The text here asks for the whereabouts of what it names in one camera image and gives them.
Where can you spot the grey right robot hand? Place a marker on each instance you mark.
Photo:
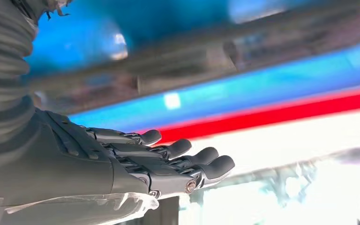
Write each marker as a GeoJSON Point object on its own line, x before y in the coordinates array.
{"type": "Point", "coordinates": [59, 167]}

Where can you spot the blue steel shelf rack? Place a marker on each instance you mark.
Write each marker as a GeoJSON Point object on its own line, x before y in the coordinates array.
{"type": "Point", "coordinates": [229, 93]}

